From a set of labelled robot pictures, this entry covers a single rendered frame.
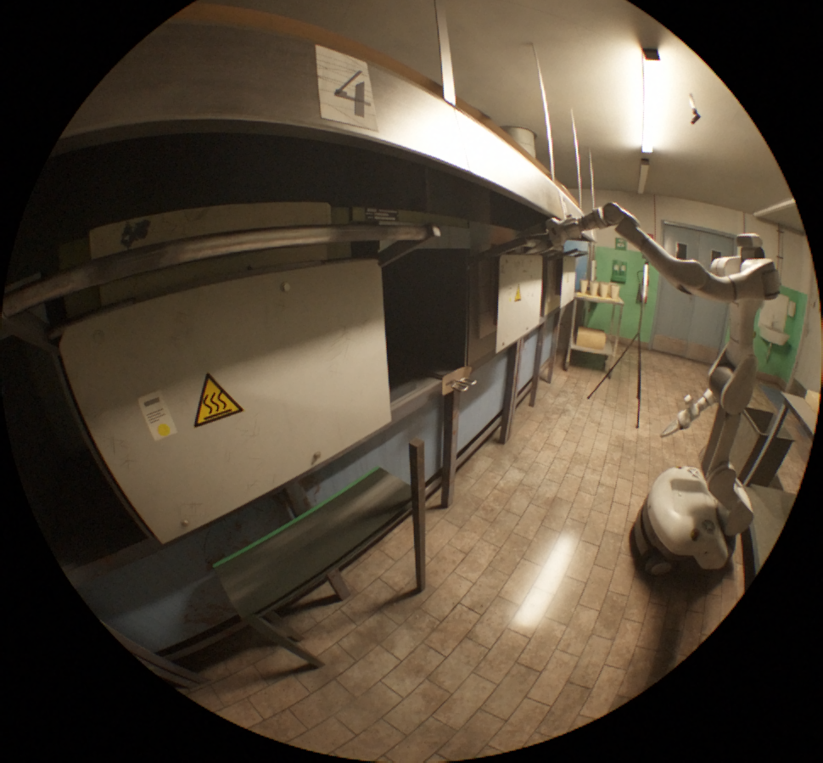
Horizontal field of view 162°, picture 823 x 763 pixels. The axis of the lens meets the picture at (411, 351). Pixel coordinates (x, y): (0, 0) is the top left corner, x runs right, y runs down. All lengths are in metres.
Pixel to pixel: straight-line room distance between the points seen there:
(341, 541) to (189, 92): 0.88
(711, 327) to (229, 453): 5.56
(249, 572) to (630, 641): 1.48
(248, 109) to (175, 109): 0.07
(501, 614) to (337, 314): 1.33
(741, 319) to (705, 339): 4.19
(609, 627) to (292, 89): 1.81
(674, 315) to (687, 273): 4.29
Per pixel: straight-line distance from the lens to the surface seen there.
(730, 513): 1.78
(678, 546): 1.57
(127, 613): 1.16
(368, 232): 0.46
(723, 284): 1.02
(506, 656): 1.40
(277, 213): 0.59
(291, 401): 0.55
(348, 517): 0.86
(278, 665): 1.47
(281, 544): 0.85
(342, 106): 0.39
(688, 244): 5.26
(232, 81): 0.35
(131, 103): 0.32
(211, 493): 0.58
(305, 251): 0.65
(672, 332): 5.31
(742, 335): 1.31
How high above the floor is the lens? 1.35
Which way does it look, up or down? 20 degrees down
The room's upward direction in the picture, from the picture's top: 2 degrees counter-clockwise
